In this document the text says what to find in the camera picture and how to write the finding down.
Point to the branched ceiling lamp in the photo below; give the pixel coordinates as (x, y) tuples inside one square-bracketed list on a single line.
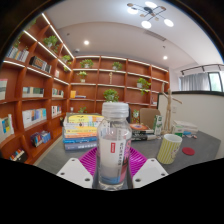
[(150, 13)]

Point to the stack of white boxes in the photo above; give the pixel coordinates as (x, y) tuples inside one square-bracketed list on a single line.
[(185, 126)]

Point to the yellow striped white mug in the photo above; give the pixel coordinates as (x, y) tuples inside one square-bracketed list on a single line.
[(169, 150)]

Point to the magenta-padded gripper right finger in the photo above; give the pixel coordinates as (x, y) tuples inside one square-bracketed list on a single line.
[(150, 171)]

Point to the stack of colourful books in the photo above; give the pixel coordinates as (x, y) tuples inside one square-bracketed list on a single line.
[(80, 131)]

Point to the clear plastic water bottle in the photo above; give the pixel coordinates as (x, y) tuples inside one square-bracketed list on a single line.
[(113, 150)]

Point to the tall green white carton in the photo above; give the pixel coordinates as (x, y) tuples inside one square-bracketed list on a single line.
[(158, 125)]

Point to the black ceiling track light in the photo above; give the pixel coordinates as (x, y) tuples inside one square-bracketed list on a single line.
[(201, 67)]

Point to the wooden artist mannequin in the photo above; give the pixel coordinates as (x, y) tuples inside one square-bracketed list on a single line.
[(168, 110)]

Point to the tan chair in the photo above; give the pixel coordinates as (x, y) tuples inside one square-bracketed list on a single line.
[(148, 116)]

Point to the wooden shelf unit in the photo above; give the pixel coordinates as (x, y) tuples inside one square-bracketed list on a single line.
[(43, 100)]

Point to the grey window curtain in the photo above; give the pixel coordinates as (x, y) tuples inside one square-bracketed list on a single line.
[(195, 81)]

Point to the recessed ceiling light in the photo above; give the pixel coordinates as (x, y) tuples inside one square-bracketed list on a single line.
[(86, 42), (165, 57)]

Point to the small green white box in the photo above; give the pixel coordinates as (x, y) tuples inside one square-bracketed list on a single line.
[(177, 132)]

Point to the window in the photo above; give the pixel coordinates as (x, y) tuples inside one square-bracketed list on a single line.
[(216, 81)]

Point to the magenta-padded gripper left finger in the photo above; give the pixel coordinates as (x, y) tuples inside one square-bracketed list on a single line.
[(75, 171)]

